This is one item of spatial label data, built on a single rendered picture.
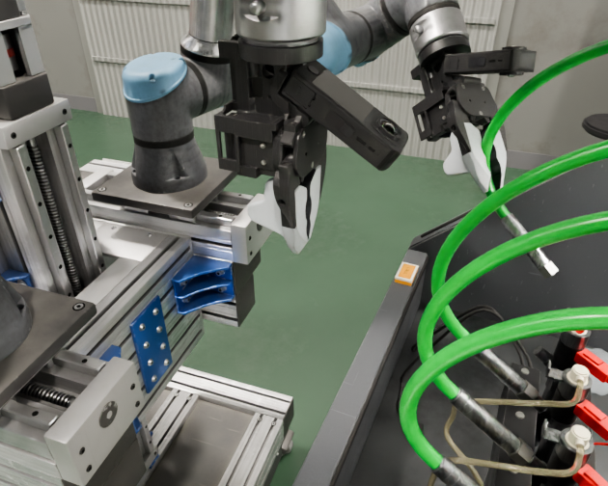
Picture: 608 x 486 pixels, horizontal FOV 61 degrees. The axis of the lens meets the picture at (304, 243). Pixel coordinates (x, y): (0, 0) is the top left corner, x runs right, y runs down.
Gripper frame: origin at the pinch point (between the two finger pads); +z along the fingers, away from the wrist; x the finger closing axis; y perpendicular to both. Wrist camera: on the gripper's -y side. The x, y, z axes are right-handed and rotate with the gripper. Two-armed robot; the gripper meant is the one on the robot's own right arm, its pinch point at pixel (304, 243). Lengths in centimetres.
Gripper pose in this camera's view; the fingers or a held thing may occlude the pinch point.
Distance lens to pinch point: 53.3
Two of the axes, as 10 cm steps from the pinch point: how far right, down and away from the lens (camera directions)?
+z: 0.0, 8.3, 5.6
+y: -9.1, -2.3, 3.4
